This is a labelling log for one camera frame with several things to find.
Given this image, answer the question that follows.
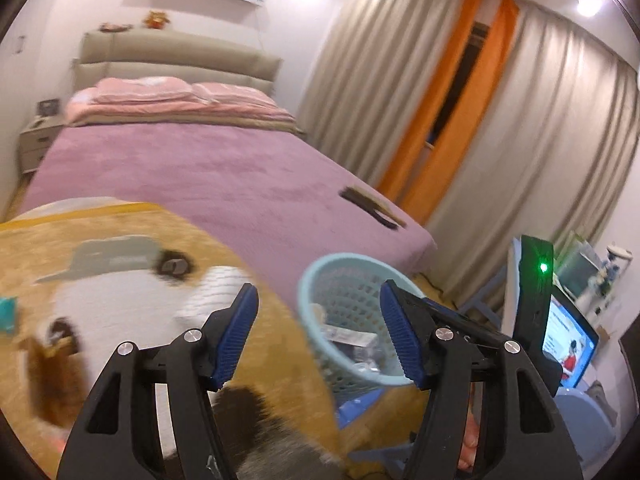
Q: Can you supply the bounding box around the white and blue figurine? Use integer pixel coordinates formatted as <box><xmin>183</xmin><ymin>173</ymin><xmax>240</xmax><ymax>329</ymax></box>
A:
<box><xmin>600</xmin><ymin>244</ymin><xmax>632</xmax><ymax>302</ymax></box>

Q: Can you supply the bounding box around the white paper packet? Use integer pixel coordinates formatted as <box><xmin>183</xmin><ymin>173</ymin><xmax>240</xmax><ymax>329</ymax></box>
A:
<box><xmin>322</xmin><ymin>324</ymin><xmax>377</xmax><ymax>348</ymax></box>

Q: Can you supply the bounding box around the yellow printed blanket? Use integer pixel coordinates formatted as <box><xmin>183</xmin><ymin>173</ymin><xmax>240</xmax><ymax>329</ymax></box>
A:
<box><xmin>0</xmin><ymin>202</ymin><xmax>346</xmax><ymax>480</ymax></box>

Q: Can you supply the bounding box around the light blue chair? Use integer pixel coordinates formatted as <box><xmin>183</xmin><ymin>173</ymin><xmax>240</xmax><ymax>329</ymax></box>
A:
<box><xmin>460</xmin><ymin>237</ymin><xmax>526</xmax><ymax>331</ymax></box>

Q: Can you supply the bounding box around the dark window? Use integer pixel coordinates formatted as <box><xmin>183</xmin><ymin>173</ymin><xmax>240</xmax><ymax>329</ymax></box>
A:
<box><xmin>427</xmin><ymin>22</ymin><xmax>488</xmax><ymax>147</ymax></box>

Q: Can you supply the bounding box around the pink pillow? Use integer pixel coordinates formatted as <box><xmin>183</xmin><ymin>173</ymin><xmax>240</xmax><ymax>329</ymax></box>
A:
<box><xmin>95</xmin><ymin>77</ymin><xmax>194</xmax><ymax>104</ymax></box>
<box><xmin>192</xmin><ymin>82</ymin><xmax>274</xmax><ymax>107</ymax></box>

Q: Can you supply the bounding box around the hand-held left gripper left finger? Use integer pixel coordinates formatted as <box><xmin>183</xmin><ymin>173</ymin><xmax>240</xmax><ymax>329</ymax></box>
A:
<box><xmin>57</xmin><ymin>282</ymin><xmax>261</xmax><ymax>480</ymax></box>

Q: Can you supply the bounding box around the black floor cable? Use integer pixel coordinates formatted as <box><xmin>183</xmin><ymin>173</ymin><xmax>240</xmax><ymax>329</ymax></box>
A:
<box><xmin>416</xmin><ymin>272</ymin><xmax>460</xmax><ymax>308</ymax></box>

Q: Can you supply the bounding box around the small teal packet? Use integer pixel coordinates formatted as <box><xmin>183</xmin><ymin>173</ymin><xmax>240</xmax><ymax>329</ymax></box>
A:
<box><xmin>0</xmin><ymin>297</ymin><xmax>19</xmax><ymax>334</ymax></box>

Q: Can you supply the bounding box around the beige upholstered headboard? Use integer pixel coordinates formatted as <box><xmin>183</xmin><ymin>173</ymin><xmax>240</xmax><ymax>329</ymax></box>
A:
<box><xmin>75</xmin><ymin>30</ymin><xmax>283</xmax><ymax>98</ymax></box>

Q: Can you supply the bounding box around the beige curtain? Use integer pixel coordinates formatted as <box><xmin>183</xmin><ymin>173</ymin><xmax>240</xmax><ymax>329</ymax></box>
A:
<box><xmin>430</xmin><ymin>10</ymin><xmax>640</xmax><ymax>261</ymax></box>
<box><xmin>300</xmin><ymin>0</ymin><xmax>466</xmax><ymax>196</ymax></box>

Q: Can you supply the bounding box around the black comb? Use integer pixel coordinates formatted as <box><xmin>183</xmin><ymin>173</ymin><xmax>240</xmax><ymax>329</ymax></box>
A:
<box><xmin>340</xmin><ymin>188</ymin><xmax>399</xmax><ymax>231</ymax></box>

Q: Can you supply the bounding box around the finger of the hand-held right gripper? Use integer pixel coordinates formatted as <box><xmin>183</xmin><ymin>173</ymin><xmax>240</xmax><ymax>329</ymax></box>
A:
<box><xmin>422</xmin><ymin>297</ymin><xmax>515</xmax><ymax>346</ymax></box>

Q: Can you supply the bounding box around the pink folded quilt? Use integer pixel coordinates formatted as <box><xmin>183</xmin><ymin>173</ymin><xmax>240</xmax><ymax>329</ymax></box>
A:
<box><xmin>65</xmin><ymin>87</ymin><xmax>306</xmax><ymax>134</ymax></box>

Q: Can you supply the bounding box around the wooden brush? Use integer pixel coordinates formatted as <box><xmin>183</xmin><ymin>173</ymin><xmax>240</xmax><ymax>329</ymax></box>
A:
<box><xmin>350</xmin><ymin>187</ymin><xmax>408</xmax><ymax>227</ymax></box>

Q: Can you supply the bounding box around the grey nightstand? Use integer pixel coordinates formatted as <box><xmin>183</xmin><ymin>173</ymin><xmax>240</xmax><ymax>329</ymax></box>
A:
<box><xmin>20</xmin><ymin>117</ymin><xmax>66</xmax><ymax>173</ymax></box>

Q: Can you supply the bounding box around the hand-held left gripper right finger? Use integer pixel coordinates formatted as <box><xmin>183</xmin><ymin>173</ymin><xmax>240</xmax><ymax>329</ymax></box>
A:
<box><xmin>378</xmin><ymin>279</ymin><xmax>586</xmax><ymax>480</ymax></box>

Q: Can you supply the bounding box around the purple bedspread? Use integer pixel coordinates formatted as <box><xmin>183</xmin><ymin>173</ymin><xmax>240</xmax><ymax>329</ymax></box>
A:
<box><xmin>22</xmin><ymin>125</ymin><xmax>436</xmax><ymax>281</ymax></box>

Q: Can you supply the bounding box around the orange curtain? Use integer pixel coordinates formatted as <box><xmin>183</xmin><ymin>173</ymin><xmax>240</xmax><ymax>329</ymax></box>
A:
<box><xmin>377</xmin><ymin>0</ymin><xmax>483</xmax><ymax>196</ymax></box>
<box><xmin>410</xmin><ymin>0</ymin><xmax>521</xmax><ymax>211</ymax></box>

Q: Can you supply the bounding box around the teal plastic laundry basket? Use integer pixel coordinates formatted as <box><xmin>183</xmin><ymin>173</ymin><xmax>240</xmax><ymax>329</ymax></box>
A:
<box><xmin>297</xmin><ymin>253</ymin><xmax>426</xmax><ymax>408</ymax></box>

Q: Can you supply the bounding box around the pale blue tablet stand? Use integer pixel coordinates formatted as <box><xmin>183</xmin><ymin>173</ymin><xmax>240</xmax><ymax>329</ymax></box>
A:
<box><xmin>550</xmin><ymin>385</ymin><xmax>617</xmax><ymax>480</ymax></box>

